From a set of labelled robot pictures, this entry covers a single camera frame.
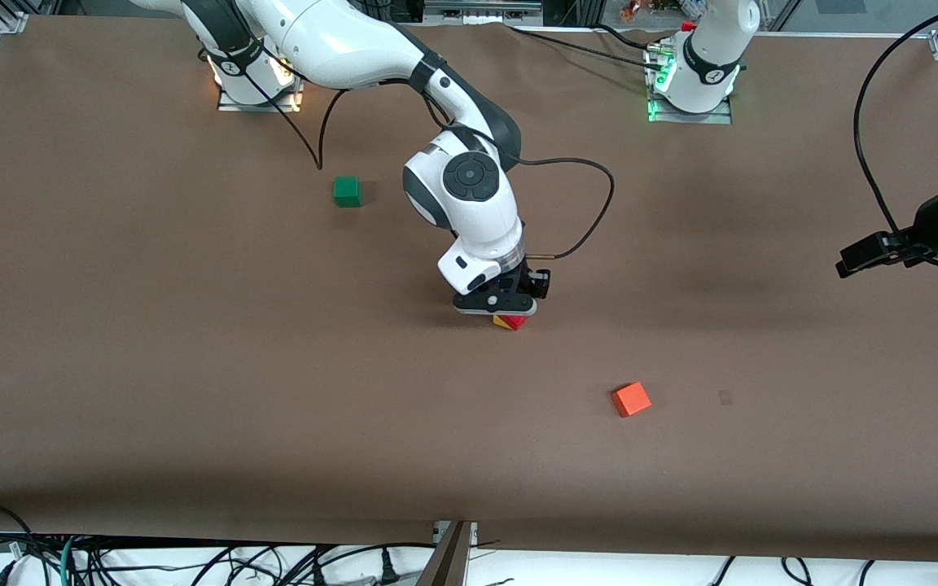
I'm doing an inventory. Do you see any orange cube block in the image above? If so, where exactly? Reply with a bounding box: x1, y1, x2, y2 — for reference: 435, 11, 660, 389
611, 382, 653, 418

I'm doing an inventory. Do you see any dark brown beam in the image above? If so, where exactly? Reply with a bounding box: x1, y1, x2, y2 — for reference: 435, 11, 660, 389
414, 523, 471, 586

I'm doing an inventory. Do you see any brown table cover sheet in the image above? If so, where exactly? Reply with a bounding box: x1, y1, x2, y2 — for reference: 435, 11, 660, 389
0, 15, 938, 564

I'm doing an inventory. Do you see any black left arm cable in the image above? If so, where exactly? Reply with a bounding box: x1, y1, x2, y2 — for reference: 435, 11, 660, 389
854, 0, 938, 238

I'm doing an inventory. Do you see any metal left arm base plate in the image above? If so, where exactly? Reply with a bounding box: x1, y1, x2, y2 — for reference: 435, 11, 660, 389
646, 41, 734, 125

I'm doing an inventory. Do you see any thin black cable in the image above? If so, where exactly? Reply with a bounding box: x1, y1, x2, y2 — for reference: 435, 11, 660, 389
506, 24, 665, 72

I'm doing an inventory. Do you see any silver metal bracket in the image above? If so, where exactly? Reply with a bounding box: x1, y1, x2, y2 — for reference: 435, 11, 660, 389
434, 521, 480, 549

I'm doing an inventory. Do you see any grey metal rail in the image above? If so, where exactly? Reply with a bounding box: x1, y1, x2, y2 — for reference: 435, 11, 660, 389
423, 0, 545, 24

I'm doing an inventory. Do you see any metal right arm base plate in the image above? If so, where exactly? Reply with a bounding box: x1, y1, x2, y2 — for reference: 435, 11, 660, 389
217, 49, 305, 113

